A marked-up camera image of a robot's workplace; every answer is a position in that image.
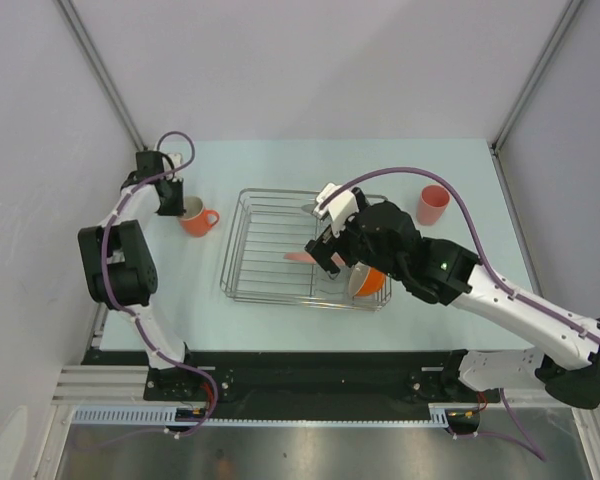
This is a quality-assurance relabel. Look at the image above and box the pink beige leaf plate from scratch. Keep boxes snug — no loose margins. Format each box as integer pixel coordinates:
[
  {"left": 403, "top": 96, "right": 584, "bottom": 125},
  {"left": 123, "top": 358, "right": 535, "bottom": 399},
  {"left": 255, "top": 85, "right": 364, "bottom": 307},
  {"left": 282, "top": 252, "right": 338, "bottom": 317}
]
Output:
[{"left": 283, "top": 252, "right": 346, "bottom": 267}]

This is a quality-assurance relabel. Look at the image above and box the orange bowl white inside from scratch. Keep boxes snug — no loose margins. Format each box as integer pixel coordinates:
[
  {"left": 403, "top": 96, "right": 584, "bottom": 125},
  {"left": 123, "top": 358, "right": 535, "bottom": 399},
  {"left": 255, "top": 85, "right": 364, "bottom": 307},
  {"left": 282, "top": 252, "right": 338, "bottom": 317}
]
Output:
[{"left": 348, "top": 263, "right": 386, "bottom": 298}]

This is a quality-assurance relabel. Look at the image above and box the pink plastic cup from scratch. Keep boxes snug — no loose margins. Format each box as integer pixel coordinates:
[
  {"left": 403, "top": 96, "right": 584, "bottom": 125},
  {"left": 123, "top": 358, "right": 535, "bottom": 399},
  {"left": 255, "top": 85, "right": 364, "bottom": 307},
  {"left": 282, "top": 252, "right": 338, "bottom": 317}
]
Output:
[{"left": 416, "top": 185, "right": 451, "bottom": 226}]

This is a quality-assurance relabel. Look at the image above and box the orange mug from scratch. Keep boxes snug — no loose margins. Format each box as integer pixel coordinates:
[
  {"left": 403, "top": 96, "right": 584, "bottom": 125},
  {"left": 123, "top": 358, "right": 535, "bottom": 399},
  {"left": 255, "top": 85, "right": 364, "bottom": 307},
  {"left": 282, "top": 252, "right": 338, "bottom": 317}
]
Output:
[{"left": 178, "top": 196, "right": 220, "bottom": 238}]

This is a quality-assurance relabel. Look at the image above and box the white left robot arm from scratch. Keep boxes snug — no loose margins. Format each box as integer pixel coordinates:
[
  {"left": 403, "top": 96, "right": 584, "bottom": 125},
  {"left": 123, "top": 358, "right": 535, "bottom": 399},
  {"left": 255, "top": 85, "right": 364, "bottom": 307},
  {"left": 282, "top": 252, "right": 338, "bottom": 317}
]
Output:
[{"left": 78, "top": 150, "right": 201, "bottom": 400}]

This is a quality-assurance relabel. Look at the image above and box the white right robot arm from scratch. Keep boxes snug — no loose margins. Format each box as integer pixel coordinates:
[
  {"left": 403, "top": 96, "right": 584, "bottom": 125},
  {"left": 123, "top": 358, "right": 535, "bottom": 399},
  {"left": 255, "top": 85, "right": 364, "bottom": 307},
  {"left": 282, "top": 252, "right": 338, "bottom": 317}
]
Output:
[{"left": 305, "top": 183, "right": 600, "bottom": 410}]

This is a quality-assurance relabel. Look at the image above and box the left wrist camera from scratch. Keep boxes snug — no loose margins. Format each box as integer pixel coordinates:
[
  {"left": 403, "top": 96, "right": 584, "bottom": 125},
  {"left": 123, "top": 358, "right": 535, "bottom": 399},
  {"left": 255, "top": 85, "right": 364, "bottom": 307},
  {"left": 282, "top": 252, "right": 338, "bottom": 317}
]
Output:
[{"left": 165, "top": 153, "right": 184, "bottom": 175}]

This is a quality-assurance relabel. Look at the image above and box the metal wire dish rack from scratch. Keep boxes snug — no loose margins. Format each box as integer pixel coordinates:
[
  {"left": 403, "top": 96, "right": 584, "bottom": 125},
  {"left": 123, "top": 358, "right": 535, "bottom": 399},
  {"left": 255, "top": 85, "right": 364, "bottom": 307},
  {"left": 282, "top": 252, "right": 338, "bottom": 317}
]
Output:
[{"left": 220, "top": 188, "right": 392, "bottom": 311}]

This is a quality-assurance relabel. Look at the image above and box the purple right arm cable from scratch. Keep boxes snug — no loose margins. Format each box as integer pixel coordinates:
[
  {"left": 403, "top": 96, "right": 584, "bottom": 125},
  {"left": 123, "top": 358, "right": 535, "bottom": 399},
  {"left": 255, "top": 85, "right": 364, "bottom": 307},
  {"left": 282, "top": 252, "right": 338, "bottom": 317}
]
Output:
[{"left": 317, "top": 167, "right": 600, "bottom": 461}]

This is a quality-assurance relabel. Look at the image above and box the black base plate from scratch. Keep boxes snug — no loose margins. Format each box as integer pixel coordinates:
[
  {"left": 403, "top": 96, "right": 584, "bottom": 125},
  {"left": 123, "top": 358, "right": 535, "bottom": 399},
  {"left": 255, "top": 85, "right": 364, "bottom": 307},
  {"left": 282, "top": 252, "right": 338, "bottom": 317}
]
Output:
[{"left": 82, "top": 349, "right": 501, "bottom": 436}]

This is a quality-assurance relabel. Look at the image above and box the white slotted cable duct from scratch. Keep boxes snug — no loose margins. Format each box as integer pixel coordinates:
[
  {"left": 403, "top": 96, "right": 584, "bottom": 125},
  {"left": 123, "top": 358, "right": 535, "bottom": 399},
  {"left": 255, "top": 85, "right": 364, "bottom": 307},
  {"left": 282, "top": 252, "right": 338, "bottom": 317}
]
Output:
[{"left": 73, "top": 406, "right": 206, "bottom": 426}]

